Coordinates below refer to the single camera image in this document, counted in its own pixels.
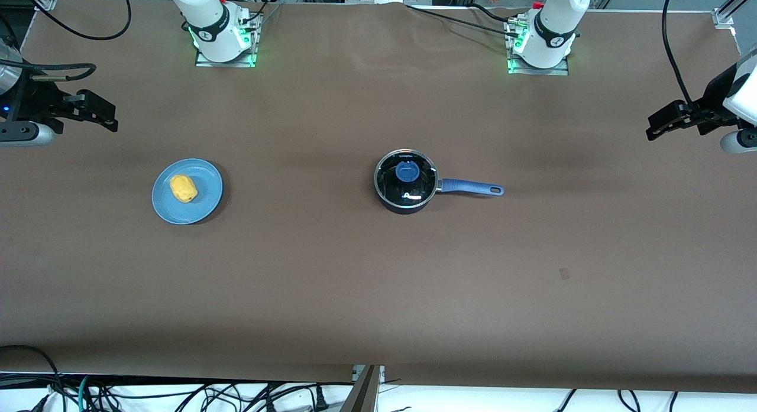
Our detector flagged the yellow potato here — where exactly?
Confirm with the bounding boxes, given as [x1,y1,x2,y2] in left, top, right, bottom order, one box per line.
[170,174,199,203]

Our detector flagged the glass lid with blue knob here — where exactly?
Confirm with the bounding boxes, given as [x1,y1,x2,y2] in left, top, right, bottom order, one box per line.
[375,150,441,203]

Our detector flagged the blue plate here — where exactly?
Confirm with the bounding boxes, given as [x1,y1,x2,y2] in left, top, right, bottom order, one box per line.
[151,158,224,225]

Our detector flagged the brown table cover sheet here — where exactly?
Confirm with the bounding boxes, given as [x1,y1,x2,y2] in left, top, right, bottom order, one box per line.
[0,0,757,395]

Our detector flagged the aluminium profile leg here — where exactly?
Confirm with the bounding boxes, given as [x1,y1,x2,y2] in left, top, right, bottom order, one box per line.
[340,365,386,412]

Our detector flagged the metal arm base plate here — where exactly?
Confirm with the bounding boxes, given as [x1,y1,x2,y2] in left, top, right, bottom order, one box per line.
[195,10,258,68]
[507,19,570,76]

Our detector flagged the black cable to arm base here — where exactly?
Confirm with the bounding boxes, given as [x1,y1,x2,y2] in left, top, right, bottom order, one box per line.
[405,4,522,39]
[238,0,284,25]

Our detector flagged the dark pot with blue handle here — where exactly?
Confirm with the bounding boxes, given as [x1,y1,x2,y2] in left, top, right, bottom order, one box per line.
[374,149,504,215]

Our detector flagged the black looping floor cable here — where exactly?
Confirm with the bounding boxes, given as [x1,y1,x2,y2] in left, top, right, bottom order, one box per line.
[0,345,67,412]

